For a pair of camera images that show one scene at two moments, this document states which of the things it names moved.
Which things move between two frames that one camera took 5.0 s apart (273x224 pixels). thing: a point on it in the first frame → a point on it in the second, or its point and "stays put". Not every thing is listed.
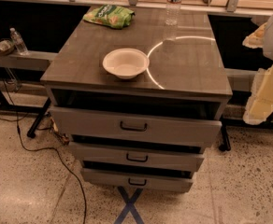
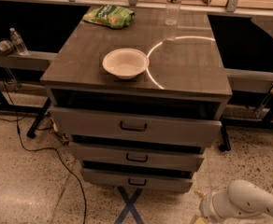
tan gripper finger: x=255 y=38 → x=201 y=194
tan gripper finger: x=268 y=91 → x=201 y=220
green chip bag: x=110 y=16 stays put
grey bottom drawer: x=169 y=184 stays put
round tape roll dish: x=4 y=46 stays put
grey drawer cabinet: x=146 y=133 stays put
